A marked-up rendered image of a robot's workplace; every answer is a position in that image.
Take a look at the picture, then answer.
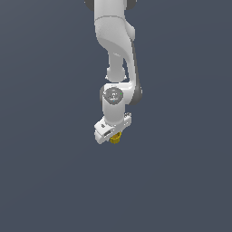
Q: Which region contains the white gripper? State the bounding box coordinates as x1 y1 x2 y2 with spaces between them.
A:
93 111 132 145

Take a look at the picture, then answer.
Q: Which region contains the small yellow object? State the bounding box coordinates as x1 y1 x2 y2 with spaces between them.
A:
109 131 122 145

